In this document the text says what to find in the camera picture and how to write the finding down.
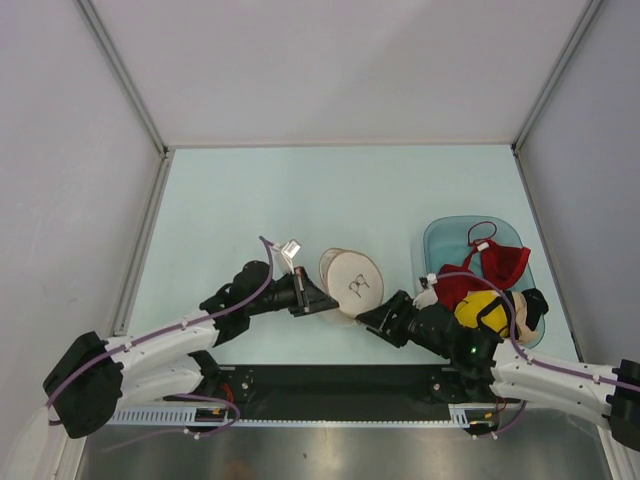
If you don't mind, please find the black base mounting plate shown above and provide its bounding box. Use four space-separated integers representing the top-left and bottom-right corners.
194 365 496 422

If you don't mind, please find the white slotted cable duct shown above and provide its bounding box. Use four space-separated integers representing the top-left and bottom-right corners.
108 405 496 428

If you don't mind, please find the yellow black bra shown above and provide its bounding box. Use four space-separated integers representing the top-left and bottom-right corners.
454 288 549 344

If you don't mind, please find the red bra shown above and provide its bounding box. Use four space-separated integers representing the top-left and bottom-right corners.
430 222 532 314

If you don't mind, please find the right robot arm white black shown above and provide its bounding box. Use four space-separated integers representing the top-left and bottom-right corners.
357 290 639 451

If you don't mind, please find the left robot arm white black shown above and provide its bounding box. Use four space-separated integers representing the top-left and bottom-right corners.
43 261 339 439

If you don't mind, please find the white mesh laundry bag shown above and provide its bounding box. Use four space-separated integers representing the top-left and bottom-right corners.
319 248 384 327

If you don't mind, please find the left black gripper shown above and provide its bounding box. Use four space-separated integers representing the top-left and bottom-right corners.
246 266 338 317

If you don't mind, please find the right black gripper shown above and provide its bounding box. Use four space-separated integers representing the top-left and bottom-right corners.
355 290 452 360

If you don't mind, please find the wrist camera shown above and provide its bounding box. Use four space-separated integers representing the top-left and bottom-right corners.
413 273 438 310
278 239 301 274

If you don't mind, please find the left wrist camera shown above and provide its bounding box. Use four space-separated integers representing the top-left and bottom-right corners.
278 239 301 274

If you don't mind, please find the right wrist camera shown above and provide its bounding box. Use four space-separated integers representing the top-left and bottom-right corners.
413 273 438 310

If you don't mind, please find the teal transparent plastic basin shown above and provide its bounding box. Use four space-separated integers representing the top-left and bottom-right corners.
410 213 547 350

